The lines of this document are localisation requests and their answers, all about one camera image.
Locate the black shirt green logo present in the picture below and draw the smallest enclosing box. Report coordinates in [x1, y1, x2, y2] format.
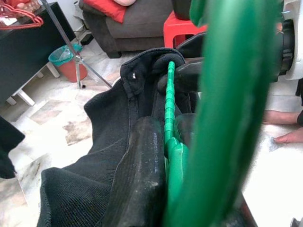
[36, 47, 204, 227]
[0, 115, 26, 179]

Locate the person bare foot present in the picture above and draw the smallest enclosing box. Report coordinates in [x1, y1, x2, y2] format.
[276, 131, 303, 145]
[262, 110, 303, 126]

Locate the pink cat face pillow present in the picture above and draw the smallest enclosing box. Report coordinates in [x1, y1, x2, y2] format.
[113, 0, 137, 7]

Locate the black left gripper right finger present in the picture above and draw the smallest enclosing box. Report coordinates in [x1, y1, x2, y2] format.
[174, 113, 198, 147]

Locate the red plastic hanger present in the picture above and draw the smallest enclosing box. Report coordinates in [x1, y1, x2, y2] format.
[0, 4, 45, 31]

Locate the dark brown sofa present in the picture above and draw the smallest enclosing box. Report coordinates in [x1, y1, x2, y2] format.
[79, 0, 209, 59]

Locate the red plastic stool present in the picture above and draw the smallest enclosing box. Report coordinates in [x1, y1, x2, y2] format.
[163, 10, 209, 49]

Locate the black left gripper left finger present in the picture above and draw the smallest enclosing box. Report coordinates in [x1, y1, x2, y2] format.
[103, 117, 167, 227]

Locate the green plastic hanger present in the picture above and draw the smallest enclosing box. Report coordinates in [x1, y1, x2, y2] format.
[160, 0, 286, 227]

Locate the black TV console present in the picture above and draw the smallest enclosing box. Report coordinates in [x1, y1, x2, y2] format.
[0, 1, 77, 107]

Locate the red bin teal liner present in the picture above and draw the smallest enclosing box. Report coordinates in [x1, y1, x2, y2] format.
[48, 44, 89, 83]

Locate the red gold figurine statue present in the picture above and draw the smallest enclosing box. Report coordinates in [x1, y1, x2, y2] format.
[10, 0, 42, 12]

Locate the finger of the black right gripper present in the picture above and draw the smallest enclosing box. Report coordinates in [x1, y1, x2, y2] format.
[177, 61, 205, 81]
[157, 75, 202, 95]

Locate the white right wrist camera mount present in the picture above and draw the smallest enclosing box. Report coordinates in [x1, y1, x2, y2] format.
[281, 0, 303, 82]

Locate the red cushion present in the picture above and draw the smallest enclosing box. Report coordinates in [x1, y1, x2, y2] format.
[83, 0, 126, 24]

